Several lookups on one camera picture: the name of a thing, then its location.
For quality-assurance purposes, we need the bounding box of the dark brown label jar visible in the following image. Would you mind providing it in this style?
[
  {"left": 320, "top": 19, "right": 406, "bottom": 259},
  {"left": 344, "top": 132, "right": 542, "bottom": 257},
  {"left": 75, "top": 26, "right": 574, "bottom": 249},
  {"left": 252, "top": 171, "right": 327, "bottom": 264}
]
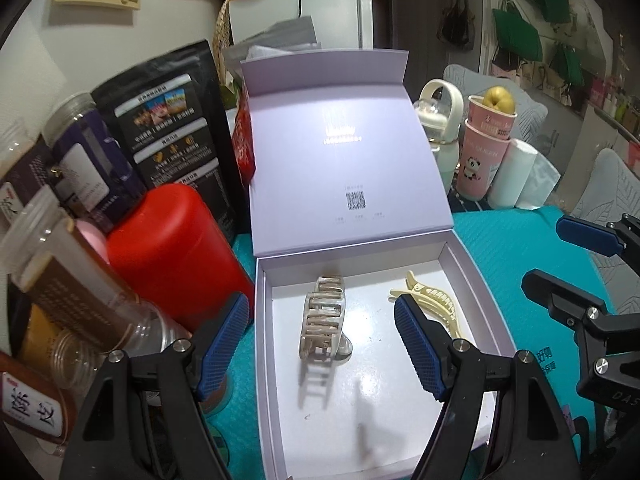
[{"left": 0, "top": 117, "right": 56, "bottom": 233}]

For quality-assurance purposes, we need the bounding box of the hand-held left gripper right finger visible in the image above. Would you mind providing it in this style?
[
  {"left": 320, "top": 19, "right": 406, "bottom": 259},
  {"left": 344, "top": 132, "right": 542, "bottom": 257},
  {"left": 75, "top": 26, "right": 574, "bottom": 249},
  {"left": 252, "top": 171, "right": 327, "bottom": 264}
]
[{"left": 393, "top": 294, "right": 583, "bottom": 480}]

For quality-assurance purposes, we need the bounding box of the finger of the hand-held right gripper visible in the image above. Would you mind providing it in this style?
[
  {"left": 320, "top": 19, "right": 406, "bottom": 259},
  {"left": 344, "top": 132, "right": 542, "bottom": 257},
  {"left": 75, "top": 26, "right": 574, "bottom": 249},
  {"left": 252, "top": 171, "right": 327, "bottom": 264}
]
[
  {"left": 556, "top": 214, "right": 640, "bottom": 261},
  {"left": 521, "top": 269, "right": 640, "bottom": 357}
]

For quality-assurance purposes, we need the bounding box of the pink bottle cap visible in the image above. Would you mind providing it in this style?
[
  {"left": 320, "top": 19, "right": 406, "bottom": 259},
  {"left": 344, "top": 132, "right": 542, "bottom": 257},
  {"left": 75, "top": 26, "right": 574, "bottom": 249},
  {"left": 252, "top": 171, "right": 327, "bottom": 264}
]
[{"left": 75, "top": 220, "right": 113, "bottom": 263}]

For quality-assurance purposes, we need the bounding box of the black printed pouch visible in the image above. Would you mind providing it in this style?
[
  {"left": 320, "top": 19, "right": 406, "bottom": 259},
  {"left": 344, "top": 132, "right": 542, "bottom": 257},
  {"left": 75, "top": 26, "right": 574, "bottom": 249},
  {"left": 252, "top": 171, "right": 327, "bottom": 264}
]
[{"left": 91, "top": 40, "right": 238, "bottom": 248}]

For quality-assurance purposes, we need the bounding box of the lavender gift box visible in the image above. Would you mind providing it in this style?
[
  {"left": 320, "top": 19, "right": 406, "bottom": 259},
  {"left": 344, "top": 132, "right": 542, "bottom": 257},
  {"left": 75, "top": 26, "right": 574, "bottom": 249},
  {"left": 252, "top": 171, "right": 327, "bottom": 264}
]
[{"left": 240, "top": 49, "right": 518, "bottom": 480}]

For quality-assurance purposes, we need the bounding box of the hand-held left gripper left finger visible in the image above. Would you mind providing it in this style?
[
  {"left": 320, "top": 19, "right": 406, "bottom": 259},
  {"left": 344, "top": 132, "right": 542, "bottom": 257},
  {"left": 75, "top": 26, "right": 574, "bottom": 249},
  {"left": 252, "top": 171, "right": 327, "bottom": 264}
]
[{"left": 59, "top": 292, "right": 251, "bottom": 480}]

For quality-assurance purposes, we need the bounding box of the black hanging bag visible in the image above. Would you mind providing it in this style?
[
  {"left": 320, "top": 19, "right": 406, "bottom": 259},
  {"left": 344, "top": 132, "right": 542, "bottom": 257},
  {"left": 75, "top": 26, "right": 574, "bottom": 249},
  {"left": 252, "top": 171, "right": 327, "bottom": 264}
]
[{"left": 436, "top": 0, "right": 476, "bottom": 51}]

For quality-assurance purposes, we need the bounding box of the brown door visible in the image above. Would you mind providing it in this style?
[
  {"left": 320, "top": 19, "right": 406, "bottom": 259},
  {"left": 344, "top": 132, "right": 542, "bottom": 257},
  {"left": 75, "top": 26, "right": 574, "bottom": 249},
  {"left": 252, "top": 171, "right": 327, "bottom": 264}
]
[{"left": 372, "top": 0, "right": 391, "bottom": 51}]

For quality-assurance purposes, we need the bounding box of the purple label clear jar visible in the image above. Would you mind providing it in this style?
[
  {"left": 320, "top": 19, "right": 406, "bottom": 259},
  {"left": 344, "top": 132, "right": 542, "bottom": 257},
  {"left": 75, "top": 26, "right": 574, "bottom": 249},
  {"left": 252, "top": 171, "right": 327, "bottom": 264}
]
[{"left": 42, "top": 91, "right": 148, "bottom": 233}]

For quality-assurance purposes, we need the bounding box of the white fridge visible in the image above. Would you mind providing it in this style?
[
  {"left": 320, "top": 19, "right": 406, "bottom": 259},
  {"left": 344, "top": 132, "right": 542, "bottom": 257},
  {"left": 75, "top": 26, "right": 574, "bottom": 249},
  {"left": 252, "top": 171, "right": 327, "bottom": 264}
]
[{"left": 227, "top": 0, "right": 375, "bottom": 53}]

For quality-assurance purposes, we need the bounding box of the orange label clear jar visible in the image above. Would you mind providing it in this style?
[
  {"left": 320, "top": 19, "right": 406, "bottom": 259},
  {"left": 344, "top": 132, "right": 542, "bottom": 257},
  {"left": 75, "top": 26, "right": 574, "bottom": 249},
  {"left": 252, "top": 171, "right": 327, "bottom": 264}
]
[{"left": 0, "top": 330, "right": 101, "bottom": 448}]

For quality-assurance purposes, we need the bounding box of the pink inner paper cup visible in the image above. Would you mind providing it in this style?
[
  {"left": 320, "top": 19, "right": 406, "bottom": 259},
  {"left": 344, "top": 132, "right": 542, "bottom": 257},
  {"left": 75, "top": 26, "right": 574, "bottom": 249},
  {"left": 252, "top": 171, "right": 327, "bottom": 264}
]
[{"left": 467, "top": 95, "right": 518, "bottom": 141}]

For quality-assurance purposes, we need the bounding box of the grey leaf pattern chair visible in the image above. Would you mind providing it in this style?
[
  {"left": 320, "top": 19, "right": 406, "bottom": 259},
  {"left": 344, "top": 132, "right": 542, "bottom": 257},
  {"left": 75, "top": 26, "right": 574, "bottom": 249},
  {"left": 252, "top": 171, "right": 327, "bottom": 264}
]
[
  {"left": 570, "top": 147, "right": 640, "bottom": 321},
  {"left": 442, "top": 64, "right": 548, "bottom": 131}
]

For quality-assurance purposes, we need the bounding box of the brown label clear jar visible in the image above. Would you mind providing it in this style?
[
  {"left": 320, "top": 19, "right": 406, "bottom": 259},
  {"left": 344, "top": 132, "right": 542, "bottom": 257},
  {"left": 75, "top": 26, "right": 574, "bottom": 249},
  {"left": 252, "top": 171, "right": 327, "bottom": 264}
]
[{"left": 0, "top": 185, "right": 193, "bottom": 361}]

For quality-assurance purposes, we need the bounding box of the red canister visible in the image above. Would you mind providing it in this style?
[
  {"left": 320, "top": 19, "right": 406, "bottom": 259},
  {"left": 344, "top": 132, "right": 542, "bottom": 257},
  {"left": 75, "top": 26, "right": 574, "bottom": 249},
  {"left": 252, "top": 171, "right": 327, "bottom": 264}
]
[{"left": 106, "top": 183, "right": 256, "bottom": 333}]

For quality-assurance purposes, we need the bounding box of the cream yellow hair clip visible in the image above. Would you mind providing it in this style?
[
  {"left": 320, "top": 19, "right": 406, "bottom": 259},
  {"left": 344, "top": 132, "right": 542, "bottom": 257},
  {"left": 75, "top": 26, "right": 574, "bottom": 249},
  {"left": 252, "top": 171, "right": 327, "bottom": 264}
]
[{"left": 389, "top": 270, "right": 481, "bottom": 356}]

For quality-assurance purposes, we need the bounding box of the golden yellow fruit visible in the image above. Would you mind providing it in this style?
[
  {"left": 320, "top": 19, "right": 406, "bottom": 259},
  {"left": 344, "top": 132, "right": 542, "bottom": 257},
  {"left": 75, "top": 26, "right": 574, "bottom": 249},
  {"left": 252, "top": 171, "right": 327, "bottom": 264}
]
[{"left": 482, "top": 86, "right": 516, "bottom": 115}]

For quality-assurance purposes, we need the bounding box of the red packet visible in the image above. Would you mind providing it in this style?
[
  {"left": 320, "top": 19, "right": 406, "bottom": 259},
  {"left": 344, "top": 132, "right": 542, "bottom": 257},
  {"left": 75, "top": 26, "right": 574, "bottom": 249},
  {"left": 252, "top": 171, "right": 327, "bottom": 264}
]
[{"left": 232, "top": 85, "right": 257, "bottom": 183}]

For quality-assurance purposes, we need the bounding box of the woven straw basket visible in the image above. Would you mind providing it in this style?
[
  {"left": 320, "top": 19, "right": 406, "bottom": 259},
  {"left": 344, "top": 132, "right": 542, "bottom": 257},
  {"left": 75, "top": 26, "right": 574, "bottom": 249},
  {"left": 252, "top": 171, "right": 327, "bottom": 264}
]
[{"left": 212, "top": 0, "right": 233, "bottom": 68}]

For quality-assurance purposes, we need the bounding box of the teal mat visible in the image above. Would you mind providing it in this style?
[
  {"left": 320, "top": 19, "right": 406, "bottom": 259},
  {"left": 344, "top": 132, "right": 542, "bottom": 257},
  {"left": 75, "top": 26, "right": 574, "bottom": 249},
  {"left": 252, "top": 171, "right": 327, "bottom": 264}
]
[{"left": 210, "top": 205, "right": 640, "bottom": 480}]

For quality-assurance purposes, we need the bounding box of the beige marbled hair claw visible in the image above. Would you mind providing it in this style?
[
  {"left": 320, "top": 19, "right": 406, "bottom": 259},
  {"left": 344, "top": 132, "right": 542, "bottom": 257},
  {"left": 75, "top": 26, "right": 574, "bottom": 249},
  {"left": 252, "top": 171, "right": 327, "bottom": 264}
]
[{"left": 297, "top": 274, "right": 353, "bottom": 363}]

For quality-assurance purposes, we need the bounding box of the grey bag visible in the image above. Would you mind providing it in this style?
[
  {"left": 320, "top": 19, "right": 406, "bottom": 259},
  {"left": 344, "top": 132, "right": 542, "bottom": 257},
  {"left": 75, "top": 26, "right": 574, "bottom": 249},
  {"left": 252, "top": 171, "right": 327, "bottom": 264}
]
[{"left": 230, "top": 16, "right": 321, "bottom": 58}]

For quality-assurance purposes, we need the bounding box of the black white striped cloth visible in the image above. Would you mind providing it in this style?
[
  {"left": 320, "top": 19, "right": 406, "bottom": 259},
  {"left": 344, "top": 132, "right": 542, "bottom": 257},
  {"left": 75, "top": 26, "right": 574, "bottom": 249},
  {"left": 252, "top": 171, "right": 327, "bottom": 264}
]
[{"left": 447, "top": 187, "right": 496, "bottom": 216}]

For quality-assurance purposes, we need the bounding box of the mint bottle with cream handle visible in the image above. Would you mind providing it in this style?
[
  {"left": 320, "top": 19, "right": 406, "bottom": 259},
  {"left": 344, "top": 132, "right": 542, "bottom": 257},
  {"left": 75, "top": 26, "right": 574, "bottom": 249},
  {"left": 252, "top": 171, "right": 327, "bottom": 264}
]
[{"left": 414, "top": 78, "right": 468, "bottom": 196}]

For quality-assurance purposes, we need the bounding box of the pink panda paper cup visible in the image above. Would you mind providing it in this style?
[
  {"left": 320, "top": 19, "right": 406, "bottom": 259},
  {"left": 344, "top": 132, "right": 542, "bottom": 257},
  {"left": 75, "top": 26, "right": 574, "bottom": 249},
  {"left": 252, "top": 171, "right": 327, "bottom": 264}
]
[{"left": 457, "top": 119, "right": 513, "bottom": 201}]

